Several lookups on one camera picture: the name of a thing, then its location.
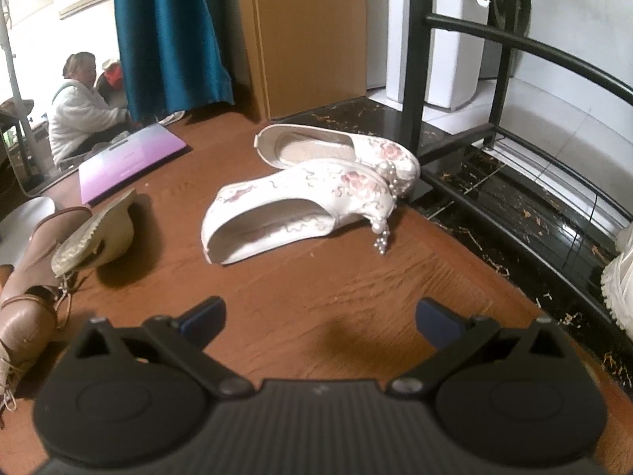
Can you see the purple board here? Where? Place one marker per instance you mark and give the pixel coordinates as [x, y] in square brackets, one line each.
[133, 158]

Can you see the black metal shoe rack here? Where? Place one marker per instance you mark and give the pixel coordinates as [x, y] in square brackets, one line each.
[420, 59]

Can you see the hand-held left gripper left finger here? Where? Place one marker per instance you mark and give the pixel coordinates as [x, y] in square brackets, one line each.
[202, 320]

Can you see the teal curtain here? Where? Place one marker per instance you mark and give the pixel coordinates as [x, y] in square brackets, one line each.
[168, 34]

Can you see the tan lace-up boot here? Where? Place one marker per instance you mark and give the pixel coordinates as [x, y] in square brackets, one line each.
[99, 237]
[24, 321]

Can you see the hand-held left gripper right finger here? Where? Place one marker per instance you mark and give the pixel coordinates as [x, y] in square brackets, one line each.
[432, 321]

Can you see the white floral shoe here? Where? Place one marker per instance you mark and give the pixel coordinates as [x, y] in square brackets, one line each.
[316, 148]
[257, 198]

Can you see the white carton box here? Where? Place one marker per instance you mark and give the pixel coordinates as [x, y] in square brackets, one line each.
[460, 59]

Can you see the white round object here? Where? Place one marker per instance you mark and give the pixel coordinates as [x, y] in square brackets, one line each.
[24, 217]

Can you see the white chunky sneaker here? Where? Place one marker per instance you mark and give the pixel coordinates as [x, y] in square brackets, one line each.
[620, 277]

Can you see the wooden door panel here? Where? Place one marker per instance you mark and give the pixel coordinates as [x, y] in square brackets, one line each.
[306, 34]

